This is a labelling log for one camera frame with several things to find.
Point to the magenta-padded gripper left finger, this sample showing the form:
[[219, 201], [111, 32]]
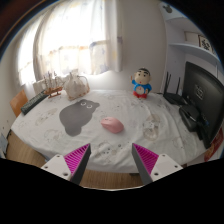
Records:
[[60, 165]]

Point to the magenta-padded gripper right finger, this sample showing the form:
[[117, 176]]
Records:
[[163, 165]]

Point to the pink computer mouse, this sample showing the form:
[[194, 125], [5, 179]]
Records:
[[112, 124]]

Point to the dark grey cat-shaped mouse pad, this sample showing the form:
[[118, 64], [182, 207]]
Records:
[[75, 116]]

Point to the white printed tablecloth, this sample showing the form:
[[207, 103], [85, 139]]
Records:
[[140, 133]]

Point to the black desktop device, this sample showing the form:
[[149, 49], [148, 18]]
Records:
[[188, 118]]

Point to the red printed package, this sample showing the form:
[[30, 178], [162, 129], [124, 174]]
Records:
[[215, 148]]

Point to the black router with antennas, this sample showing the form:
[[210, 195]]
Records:
[[175, 98]]

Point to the orange wooden chair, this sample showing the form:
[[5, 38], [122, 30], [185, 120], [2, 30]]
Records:
[[18, 102]]

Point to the wooden model sailing ship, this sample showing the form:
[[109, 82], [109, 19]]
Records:
[[53, 89]]

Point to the white fabric basket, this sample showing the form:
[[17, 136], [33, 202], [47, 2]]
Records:
[[76, 86]]

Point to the cartoon boy figurine clock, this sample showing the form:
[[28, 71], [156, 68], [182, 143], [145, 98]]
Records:
[[142, 85]]

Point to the black monitor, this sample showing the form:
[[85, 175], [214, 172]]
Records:
[[203, 90]]

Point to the white star-print curtain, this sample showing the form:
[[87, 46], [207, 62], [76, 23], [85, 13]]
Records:
[[76, 40]]

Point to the white wall shelf unit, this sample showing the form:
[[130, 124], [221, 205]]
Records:
[[186, 46]]

